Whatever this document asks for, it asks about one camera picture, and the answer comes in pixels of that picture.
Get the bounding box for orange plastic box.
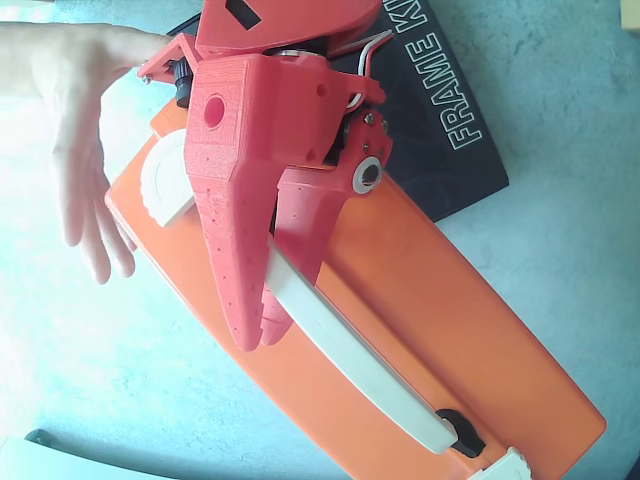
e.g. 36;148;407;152
104;94;609;480

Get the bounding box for black handle hinge cap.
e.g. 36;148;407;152
435;408;487;459

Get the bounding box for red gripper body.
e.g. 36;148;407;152
185;53;387;195

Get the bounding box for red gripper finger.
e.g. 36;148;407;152
259;107;395;347
191;163;285;353

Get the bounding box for wrist camera with red bracket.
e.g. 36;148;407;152
137;33;201;109

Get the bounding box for white and black servo cable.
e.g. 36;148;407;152
352;29;394;109

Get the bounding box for white round box latch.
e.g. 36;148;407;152
139;127;196;229
467;447;534;480

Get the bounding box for beige wooden block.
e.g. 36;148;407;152
619;0;640;30

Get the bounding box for bare person hand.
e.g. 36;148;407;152
0;22;171;286

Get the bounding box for white flat sheet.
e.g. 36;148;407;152
0;428;156;480

